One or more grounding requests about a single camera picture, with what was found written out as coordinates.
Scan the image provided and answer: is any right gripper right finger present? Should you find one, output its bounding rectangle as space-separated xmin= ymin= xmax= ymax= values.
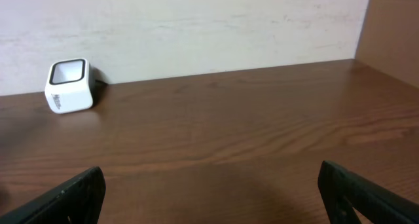
xmin=318 ymin=160 xmax=418 ymax=224

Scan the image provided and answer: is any white barcode scanner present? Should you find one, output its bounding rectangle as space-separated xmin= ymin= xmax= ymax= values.
xmin=45 ymin=58 xmax=95 ymax=114

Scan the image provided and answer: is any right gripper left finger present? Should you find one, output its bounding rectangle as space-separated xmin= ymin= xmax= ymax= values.
xmin=1 ymin=166 xmax=106 ymax=224

